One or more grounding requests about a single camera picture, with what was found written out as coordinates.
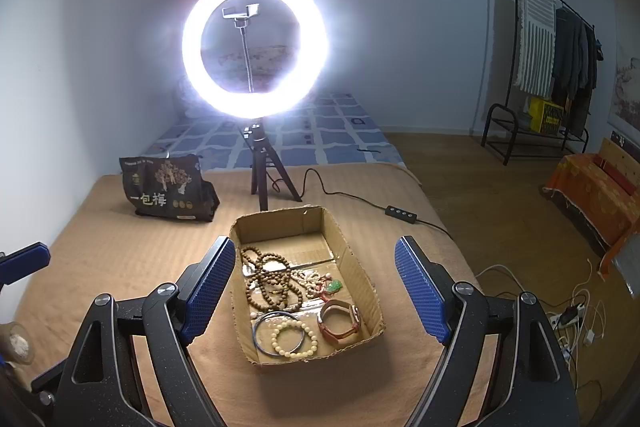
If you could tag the red flat box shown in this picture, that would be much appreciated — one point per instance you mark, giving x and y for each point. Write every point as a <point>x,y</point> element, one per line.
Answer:
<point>616,174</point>

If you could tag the yellow box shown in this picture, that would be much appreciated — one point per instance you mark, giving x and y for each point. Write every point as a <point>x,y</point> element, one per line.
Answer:
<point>545,114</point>

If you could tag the blue checked blanket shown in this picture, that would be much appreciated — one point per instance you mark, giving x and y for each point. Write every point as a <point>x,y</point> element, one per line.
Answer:
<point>325,132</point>

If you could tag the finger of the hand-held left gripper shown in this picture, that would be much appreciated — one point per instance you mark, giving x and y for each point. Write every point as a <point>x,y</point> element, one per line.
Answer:
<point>25,263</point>

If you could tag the grey flat panel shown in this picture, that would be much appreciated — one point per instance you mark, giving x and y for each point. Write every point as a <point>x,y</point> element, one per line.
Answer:
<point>627,272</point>

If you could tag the black tripod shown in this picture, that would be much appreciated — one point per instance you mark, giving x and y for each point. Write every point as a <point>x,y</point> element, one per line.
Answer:
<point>261,167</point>

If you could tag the wall poster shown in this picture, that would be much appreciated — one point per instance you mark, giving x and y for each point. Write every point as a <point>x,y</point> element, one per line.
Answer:
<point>627,92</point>

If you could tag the bunched grey quilt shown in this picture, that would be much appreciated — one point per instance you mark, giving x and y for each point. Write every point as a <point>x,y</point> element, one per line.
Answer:
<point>182,104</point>

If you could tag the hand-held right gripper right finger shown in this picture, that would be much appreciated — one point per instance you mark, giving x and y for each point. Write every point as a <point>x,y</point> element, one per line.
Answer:
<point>420,292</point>

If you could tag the cardboard box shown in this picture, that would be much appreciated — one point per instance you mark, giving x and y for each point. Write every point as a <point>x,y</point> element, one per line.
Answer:
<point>295,232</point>

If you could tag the black printed snack bag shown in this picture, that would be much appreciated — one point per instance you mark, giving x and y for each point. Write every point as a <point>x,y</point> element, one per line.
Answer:
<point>165,192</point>

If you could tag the white power strip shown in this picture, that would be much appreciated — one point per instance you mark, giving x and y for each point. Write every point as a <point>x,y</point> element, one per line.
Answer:
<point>567,317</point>

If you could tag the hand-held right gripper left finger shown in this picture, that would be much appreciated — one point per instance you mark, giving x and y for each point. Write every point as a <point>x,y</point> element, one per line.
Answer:
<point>210,292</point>

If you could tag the green jade pendant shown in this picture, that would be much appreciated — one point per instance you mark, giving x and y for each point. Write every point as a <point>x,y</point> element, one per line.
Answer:
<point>334,288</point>

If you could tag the black clothes rack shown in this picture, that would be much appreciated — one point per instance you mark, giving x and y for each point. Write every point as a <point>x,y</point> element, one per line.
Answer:
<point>501,105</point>

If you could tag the dark hanging clothes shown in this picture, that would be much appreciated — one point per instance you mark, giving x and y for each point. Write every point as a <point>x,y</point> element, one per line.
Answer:
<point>572,62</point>

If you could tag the light wooden board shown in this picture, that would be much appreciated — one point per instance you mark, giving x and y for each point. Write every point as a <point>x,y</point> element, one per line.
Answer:
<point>612,152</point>

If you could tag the thin metal bangle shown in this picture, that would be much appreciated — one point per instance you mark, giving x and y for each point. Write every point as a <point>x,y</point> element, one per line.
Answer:
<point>254,333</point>

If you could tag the person's left hand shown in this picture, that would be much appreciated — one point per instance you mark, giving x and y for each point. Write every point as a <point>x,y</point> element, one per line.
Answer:
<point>15,342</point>

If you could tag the striped towel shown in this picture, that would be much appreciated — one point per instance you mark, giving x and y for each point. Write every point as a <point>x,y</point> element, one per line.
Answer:
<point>537,37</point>

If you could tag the phone holder with gooseneck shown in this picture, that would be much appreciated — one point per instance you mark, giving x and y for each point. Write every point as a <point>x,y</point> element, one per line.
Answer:
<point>240,13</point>

